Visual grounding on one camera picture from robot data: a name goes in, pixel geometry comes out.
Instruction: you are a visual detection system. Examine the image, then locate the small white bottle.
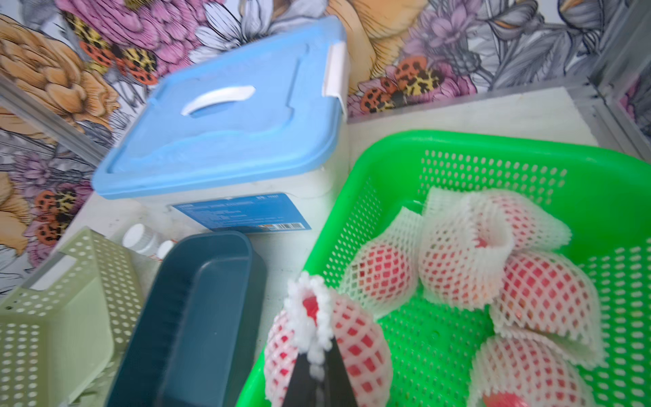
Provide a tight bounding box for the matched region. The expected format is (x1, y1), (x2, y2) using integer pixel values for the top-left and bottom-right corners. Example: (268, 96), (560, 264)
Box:
(155, 240), (176, 260)

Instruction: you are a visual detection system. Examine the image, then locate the netted red apple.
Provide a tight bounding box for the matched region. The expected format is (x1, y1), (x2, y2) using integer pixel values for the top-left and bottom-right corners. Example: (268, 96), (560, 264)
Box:
(264, 271), (393, 406)

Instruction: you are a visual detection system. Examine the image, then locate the dark teal plastic tray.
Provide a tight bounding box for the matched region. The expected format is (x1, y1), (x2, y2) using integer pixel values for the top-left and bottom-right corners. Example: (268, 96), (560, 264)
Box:
(106, 231), (267, 406)

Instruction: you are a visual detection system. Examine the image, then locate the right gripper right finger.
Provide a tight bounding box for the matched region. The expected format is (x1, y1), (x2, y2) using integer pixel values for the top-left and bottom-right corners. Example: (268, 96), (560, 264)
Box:
(324, 337), (358, 407)

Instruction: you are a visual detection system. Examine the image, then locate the blue lidded storage box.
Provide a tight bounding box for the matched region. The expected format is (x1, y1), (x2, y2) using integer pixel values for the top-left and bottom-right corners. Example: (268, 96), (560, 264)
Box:
(92, 16), (349, 233)

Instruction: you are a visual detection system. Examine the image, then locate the netted apple in basket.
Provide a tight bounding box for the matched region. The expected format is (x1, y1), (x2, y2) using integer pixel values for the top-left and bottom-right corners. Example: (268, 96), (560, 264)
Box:
(417, 188), (571, 310)
(339, 208), (423, 320)
(489, 250), (605, 369)
(466, 336), (596, 406)

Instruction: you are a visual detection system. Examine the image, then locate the white pill bottle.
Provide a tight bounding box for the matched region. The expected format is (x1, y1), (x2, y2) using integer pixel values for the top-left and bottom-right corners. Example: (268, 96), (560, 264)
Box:
(122, 223), (161, 257)

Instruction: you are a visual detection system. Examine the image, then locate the pale green perforated basket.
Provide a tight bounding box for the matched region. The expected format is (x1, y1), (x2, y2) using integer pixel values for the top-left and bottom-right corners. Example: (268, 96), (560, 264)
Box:
(1, 228), (144, 406)

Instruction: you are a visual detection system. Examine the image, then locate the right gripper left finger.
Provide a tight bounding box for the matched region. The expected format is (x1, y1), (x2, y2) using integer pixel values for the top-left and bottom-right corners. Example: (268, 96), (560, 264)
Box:
(281, 354), (317, 407)

